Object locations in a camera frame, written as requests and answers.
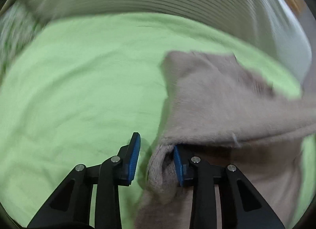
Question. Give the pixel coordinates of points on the white striped bolster pillow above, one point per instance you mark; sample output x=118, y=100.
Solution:
x=269, y=25

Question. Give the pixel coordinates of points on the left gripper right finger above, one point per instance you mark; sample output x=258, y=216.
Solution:
x=221, y=191

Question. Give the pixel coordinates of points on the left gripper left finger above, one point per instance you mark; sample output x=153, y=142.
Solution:
x=69, y=204

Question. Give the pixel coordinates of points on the beige knit sweater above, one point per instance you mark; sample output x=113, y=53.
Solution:
x=228, y=115

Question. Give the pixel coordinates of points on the green white patterned pillow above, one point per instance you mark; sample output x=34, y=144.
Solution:
x=18, y=28

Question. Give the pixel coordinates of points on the light green bed sheet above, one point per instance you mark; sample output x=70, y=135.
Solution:
x=80, y=89

